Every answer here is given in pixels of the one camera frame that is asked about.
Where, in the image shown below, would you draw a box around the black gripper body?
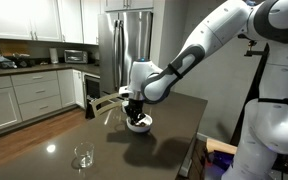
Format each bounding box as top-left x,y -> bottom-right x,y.
127,98 -> 146,117

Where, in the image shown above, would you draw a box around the mixed nuts and dried fruit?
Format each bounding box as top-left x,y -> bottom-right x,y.
134,121 -> 149,128

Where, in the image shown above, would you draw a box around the white ceramic bowl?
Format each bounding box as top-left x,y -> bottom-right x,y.
126,113 -> 154,134

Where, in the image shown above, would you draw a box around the wooden chair back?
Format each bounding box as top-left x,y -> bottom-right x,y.
89,91 -> 129,118

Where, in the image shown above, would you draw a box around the black under-counter oven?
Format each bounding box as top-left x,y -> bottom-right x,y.
83,73 -> 101,119

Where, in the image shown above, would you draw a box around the stainless steel refrigerator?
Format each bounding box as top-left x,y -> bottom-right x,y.
97,10 -> 154,98

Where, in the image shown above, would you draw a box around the clear drinking glass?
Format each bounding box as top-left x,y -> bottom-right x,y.
73,142 -> 95,169

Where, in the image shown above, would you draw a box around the silver toaster oven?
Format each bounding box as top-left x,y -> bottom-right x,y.
63,49 -> 89,65

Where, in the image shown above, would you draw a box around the wooden box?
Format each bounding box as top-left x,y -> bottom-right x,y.
205,138 -> 239,157

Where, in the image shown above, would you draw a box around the white paper towel roll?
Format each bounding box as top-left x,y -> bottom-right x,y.
48,47 -> 60,65

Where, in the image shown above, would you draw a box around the white lower kitchen cabinets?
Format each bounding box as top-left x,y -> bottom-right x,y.
0,69 -> 86,136

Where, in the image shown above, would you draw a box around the white kitchen cabinets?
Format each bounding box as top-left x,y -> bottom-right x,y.
0,69 -> 86,136
0,0 -> 100,46

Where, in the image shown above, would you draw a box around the white cabinet over refrigerator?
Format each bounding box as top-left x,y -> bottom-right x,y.
104,0 -> 154,12

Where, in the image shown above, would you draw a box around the white upper kitchen cabinets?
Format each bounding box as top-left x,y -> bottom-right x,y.
0,0 -> 100,46

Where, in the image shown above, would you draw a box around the dish rack with dishes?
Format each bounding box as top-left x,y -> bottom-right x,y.
0,48 -> 32,70

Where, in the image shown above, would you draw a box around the wooden cutting board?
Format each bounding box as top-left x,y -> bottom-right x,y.
0,40 -> 29,57

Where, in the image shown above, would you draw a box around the black camera stand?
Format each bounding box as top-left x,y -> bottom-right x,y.
243,39 -> 271,101

